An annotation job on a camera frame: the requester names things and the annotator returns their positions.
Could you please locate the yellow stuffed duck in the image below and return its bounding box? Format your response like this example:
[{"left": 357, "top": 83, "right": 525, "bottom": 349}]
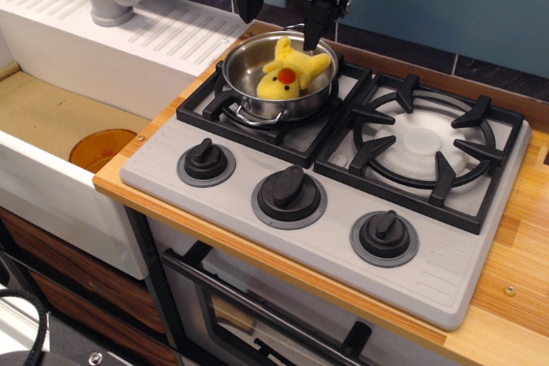
[{"left": 256, "top": 36, "right": 332, "bottom": 100}]

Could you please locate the stainless steel pan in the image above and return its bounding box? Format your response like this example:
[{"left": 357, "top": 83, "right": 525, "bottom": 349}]
[{"left": 222, "top": 30, "right": 339, "bottom": 125}]

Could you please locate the black left stove knob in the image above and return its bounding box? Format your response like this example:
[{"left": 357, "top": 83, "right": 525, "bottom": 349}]
[{"left": 176, "top": 138, "right": 236, "bottom": 188}]

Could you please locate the black stove knob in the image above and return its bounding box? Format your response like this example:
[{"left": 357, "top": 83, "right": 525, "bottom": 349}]
[
  {"left": 350, "top": 210, "right": 419, "bottom": 268},
  {"left": 251, "top": 165, "right": 328, "bottom": 231},
  {"left": 176, "top": 138, "right": 236, "bottom": 188}
]

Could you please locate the black middle stove knob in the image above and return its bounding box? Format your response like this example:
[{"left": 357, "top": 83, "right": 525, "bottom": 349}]
[{"left": 251, "top": 165, "right": 328, "bottom": 231}]

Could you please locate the grey toy stove top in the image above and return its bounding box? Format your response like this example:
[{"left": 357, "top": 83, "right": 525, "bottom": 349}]
[{"left": 118, "top": 33, "right": 533, "bottom": 332}]

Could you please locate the black right stove knob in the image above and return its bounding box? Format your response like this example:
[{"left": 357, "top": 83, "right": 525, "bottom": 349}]
[{"left": 350, "top": 210, "right": 419, "bottom": 268}]

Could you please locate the black left burner grate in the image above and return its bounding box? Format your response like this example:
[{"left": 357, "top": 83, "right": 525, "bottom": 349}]
[{"left": 176, "top": 55, "right": 372, "bottom": 168}]

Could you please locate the black burner grate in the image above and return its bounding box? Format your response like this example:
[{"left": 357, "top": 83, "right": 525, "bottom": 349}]
[
  {"left": 176, "top": 55, "right": 372, "bottom": 168},
  {"left": 314, "top": 73, "right": 526, "bottom": 234}
]

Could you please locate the black right burner grate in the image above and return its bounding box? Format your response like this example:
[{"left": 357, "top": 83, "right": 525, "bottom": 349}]
[{"left": 314, "top": 73, "right": 526, "bottom": 234}]

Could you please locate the white toy sink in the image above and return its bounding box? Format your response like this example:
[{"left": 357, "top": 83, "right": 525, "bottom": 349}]
[{"left": 1, "top": 0, "right": 247, "bottom": 279}]

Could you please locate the orange plastic plate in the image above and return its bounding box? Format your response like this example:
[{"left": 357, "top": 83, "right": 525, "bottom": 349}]
[{"left": 69, "top": 129, "right": 136, "bottom": 173}]

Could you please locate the wooden drawer front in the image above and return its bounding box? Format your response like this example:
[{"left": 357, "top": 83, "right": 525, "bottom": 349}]
[{"left": 1, "top": 209, "right": 179, "bottom": 365}]

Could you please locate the oven door with handle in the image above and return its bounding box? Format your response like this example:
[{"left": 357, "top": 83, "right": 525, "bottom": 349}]
[{"left": 161, "top": 242, "right": 372, "bottom": 365}]

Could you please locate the black braided cable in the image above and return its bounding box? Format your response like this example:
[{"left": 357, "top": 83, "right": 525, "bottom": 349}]
[{"left": 0, "top": 288, "right": 48, "bottom": 366}]

